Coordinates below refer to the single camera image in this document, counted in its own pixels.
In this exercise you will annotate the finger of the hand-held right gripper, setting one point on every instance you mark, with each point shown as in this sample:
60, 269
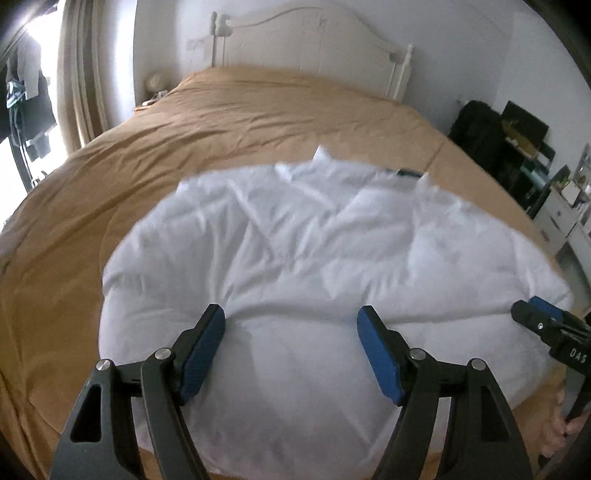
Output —
547, 307
535, 321

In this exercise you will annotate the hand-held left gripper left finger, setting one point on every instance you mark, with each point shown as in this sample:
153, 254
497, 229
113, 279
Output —
203, 350

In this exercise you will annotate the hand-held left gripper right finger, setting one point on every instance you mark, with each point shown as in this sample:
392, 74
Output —
378, 355

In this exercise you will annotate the white duvet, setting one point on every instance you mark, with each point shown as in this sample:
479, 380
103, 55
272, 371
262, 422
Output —
300, 254

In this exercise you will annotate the dark hanging clothes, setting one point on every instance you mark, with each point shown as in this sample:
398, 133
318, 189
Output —
34, 106

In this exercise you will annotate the person's right hand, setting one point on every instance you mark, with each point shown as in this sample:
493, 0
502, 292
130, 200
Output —
553, 424

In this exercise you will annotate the white drawer cabinet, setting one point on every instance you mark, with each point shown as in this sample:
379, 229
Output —
561, 221

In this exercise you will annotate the black cluttered shelf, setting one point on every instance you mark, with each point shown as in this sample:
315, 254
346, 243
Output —
526, 138

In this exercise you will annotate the black bag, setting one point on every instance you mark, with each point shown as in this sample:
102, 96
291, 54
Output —
475, 138

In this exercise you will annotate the bed with tan cover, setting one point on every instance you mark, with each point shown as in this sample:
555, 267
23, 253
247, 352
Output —
207, 115

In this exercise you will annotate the beige curtain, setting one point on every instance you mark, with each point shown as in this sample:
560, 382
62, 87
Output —
87, 69

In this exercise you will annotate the white bed headboard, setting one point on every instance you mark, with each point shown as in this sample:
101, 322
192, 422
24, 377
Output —
314, 41

